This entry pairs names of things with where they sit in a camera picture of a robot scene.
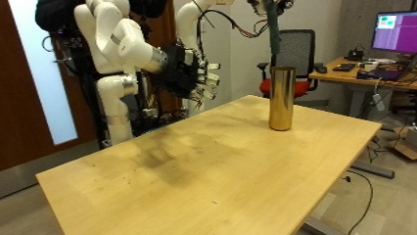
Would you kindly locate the colourful artificial flower bouquet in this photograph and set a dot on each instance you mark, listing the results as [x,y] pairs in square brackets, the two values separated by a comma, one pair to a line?
[275,36]

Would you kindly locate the gold cylindrical vase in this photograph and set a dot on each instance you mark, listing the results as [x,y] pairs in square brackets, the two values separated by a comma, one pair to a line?
[283,98]

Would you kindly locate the black mesh red-seat office chair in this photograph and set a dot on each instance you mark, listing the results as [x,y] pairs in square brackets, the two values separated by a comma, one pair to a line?
[300,49]

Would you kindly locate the black computer mouse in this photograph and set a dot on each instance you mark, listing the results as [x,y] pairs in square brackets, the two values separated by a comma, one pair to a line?
[321,69]

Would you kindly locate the small black desk device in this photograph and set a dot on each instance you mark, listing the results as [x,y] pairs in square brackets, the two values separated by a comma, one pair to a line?
[356,55]

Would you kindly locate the black keyboard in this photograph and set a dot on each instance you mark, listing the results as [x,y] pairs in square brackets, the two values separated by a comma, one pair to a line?
[344,67]

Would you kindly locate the wooden office desk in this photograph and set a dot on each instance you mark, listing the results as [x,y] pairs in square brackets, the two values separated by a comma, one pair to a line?
[339,76]

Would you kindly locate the computer monitor with purple screen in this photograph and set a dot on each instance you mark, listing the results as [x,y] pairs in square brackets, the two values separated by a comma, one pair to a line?
[397,32]

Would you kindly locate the open laptop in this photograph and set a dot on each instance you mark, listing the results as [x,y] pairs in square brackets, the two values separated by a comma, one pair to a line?
[388,73]

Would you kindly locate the black fabric bundle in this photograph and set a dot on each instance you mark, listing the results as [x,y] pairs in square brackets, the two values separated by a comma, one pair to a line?
[54,14]

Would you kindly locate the brown door with glass panel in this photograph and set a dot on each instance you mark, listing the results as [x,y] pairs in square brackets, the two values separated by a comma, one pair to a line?
[22,98]

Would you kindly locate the white power adapter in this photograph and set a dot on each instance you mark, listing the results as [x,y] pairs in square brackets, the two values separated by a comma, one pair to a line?
[379,102]

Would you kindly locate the grey table foot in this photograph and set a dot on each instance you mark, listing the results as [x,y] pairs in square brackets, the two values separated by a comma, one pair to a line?
[373,169]
[321,228]

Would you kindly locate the cardboard box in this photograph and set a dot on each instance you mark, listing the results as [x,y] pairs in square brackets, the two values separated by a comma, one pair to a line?
[405,147]

